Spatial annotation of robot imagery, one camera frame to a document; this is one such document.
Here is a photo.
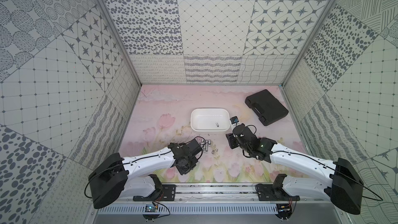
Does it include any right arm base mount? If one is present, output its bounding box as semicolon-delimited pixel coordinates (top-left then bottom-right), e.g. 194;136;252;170
255;174;300;201

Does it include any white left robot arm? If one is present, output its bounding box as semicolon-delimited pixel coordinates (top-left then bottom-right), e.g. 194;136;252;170
85;139;203;209

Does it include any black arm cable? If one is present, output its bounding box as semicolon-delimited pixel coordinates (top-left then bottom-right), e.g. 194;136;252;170
270;150;383;202

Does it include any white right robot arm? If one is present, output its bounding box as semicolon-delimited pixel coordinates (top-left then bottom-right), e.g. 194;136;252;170
226;124;364;215

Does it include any white plastic storage box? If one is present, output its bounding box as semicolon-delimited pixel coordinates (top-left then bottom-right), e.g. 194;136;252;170
190;108;231;134

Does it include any white slotted cable duct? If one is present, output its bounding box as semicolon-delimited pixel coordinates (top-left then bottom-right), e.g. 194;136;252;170
97;203;278;215

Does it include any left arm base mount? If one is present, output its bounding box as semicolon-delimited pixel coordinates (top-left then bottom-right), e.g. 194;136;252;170
133;174;176;202

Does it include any aluminium mounting rail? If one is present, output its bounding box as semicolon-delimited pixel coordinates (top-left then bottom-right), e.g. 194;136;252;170
117;177;331;201

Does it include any large chrome socket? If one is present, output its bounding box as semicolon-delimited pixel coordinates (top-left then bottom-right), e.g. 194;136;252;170
200;141;208;153

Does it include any black plastic tool case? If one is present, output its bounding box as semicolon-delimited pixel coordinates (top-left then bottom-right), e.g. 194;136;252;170
245;89;289;126

